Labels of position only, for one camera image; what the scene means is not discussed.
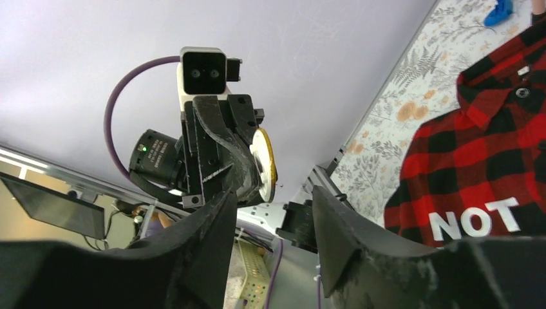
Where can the small round brooch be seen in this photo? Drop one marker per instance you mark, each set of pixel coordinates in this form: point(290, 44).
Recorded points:
point(263, 155)

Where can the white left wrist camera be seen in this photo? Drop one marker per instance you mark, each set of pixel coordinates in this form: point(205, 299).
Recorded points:
point(205, 71)

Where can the red black plaid shirt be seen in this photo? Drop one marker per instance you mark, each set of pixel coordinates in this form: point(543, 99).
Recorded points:
point(479, 170)

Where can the small blue plastic object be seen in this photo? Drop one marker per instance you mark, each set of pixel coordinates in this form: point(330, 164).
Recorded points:
point(502, 10)

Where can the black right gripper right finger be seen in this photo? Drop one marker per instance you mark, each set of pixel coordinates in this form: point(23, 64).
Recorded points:
point(366, 266)

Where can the dark monitor screen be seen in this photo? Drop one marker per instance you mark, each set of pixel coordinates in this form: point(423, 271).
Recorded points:
point(56, 208)

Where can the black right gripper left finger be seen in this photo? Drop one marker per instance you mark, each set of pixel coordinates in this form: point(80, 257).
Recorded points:
point(186, 266)

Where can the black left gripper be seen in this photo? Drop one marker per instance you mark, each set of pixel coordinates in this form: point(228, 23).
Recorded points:
point(216, 134)

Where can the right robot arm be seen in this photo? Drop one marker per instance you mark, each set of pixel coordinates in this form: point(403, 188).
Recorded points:
point(298, 226)

